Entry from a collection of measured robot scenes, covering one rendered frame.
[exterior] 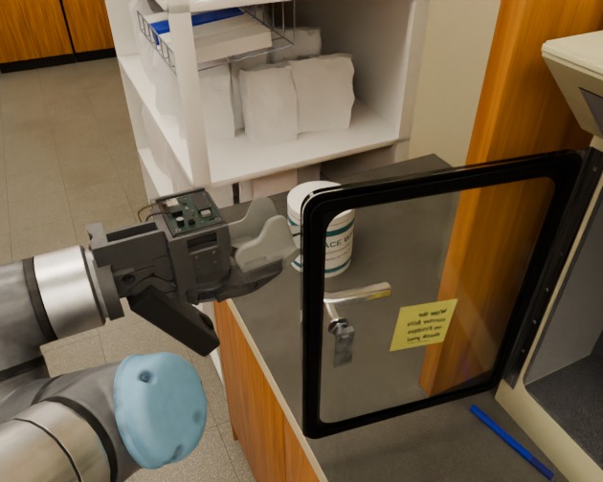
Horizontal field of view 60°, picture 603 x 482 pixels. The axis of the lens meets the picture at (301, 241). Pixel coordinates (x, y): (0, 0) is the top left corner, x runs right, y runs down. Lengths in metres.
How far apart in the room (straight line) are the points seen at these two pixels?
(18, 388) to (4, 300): 0.07
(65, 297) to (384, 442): 0.53
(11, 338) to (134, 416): 0.16
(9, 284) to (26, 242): 2.52
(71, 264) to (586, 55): 0.44
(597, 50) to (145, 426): 0.44
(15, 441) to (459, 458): 0.64
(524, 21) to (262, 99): 1.03
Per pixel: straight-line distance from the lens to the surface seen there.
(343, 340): 0.59
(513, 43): 0.57
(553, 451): 0.87
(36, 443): 0.34
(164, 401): 0.37
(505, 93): 0.59
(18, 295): 0.47
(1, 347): 0.48
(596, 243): 0.70
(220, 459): 1.91
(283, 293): 1.03
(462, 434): 0.87
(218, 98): 1.55
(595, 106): 0.53
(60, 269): 0.47
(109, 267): 0.47
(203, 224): 0.47
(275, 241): 0.51
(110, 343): 2.31
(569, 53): 0.50
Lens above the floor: 1.65
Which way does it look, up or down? 38 degrees down
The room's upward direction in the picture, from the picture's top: straight up
